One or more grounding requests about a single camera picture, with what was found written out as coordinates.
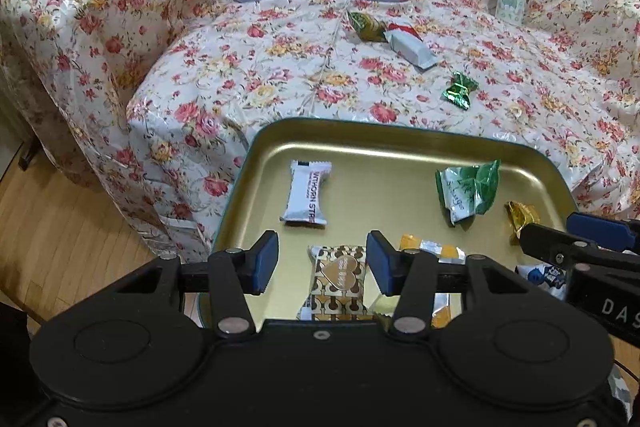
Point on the silver white snack packet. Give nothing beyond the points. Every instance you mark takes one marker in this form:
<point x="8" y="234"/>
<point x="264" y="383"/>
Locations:
<point x="410" y="49"/>

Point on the gold foil candy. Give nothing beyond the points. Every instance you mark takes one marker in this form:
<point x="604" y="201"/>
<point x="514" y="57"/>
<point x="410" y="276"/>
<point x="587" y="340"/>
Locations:
<point x="517" y="214"/>

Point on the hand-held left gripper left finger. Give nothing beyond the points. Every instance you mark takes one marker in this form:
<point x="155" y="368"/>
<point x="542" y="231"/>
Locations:
<point x="265" y="257"/>

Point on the blue white blueberry snack packet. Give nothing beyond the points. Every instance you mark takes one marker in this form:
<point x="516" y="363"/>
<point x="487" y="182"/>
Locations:
<point x="542" y="279"/>

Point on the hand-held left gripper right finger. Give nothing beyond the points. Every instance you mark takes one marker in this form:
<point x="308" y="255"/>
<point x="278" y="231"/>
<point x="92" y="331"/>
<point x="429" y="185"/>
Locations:
<point x="377" y="262"/>

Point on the white packet with black print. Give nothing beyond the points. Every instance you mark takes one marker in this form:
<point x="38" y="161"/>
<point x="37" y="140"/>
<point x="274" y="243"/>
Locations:
<point x="305" y="194"/>

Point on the green yellow snack packet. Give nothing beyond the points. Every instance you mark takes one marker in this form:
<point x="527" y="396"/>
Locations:
<point x="367" y="27"/>

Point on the brown heart pattern snack packet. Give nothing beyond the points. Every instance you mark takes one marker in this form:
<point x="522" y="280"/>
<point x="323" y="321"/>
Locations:
<point x="340" y="282"/>

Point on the gold tin tray teal rim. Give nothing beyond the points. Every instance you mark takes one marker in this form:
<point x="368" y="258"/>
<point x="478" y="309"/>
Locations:
<point x="380" y="187"/>

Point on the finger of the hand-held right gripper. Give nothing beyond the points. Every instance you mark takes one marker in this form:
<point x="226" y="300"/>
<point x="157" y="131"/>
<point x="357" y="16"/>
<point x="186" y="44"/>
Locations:
<point x="600" y="229"/>
<point x="550" y="242"/>

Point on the red white snack packet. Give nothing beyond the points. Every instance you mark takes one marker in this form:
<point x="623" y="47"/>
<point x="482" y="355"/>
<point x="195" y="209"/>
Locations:
<point x="400" y="28"/>

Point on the dark green foil candy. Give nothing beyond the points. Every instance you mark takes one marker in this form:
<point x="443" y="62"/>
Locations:
<point x="459" y="89"/>

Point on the orange yellow snack packet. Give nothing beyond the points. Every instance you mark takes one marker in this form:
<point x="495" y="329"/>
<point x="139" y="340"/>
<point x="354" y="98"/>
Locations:
<point x="450" y="253"/>

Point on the green white snack bag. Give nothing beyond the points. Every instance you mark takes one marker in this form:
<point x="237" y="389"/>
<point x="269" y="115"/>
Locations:
<point x="465" y="194"/>

